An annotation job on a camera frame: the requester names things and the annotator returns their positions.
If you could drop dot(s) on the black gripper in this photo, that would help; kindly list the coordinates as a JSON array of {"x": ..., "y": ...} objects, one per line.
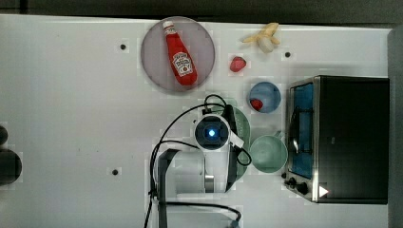
[{"x": 218, "y": 147}]

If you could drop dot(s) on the green plastic strainer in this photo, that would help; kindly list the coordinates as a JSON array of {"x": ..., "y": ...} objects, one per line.
[{"x": 243, "y": 130}]

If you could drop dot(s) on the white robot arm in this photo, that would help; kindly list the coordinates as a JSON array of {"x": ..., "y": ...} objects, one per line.
[{"x": 177, "y": 172}]

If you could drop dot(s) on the small red toy fruit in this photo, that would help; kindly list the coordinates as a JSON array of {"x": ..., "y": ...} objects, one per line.
[{"x": 256, "y": 104}]

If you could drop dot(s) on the blue bowl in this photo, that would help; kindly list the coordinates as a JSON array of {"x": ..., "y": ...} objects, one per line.
[{"x": 268, "y": 93}]

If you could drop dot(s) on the toy strawberry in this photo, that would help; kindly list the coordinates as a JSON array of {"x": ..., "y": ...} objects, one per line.
[{"x": 237, "y": 64}]

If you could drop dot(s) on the green cup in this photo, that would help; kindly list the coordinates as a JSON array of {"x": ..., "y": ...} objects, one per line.
[{"x": 269, "y": 152}]

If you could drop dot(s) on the red ketchup bottle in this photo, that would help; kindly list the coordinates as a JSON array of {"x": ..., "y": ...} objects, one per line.
[{"x": 180, "y": 59}]

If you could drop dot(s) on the toy banana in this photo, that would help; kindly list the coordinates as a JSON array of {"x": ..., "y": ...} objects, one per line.
[{"x": 265, "y": 38}]

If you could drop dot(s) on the grey round plate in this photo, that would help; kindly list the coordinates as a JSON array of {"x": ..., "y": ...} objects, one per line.
[{"x": 154, "y": 54}]

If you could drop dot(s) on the black toaster oven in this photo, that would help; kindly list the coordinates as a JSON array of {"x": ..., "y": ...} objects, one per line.
[{"x": 337, "y": 136}]

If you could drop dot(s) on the lower black cylinder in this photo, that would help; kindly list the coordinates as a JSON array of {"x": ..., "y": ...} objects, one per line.
[{"x": 10, "y": 166}]

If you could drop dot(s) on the black cylinder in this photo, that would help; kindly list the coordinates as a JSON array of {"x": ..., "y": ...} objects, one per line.
[
  {"x": 3, "y": 135},
  {"x": 10, "y": 166}
]

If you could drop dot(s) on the upper black cylinder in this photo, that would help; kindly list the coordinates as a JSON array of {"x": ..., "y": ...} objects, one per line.
[{"x": 3, "y": 135}]

